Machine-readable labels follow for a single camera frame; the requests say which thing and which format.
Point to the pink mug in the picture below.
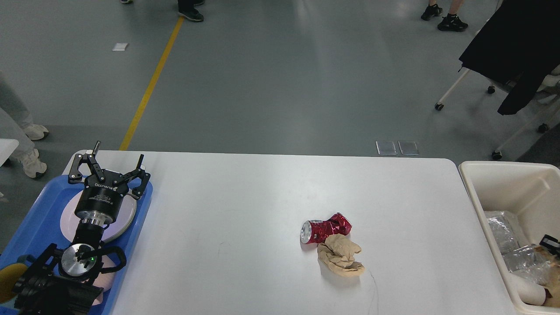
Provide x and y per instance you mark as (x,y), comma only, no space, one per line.
(104,280)

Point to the white side table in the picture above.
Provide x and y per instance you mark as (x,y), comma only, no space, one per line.
(7,147)

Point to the foil wrapper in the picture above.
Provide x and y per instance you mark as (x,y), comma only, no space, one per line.
(505,229)
(528,263)

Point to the teal and yellow mug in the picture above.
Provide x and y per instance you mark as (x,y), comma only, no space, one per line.
(10,275)

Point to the pink plate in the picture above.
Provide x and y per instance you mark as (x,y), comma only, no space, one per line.
(69,221)

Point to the person in grey trousers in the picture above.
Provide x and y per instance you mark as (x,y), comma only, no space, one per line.
(16,122)

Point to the crushed red soda can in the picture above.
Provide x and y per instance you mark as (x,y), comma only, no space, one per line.
(316,231)

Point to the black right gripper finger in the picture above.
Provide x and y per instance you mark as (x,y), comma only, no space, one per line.
(551,244)

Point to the white paper cup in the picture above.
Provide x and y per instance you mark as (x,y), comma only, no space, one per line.
(529,292)

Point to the brown paper ball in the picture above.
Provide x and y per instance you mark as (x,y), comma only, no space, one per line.
(552,286)

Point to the tan napkin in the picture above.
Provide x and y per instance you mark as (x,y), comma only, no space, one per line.
(338,252)

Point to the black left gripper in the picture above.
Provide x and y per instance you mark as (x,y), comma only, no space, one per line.
(100,204)

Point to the beige plastic bin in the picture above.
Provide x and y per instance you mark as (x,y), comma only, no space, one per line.
(530,191)

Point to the person with black sneakers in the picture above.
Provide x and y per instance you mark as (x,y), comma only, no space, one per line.
(451,22)

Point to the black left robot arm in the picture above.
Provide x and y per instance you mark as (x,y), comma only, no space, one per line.
(81,231)

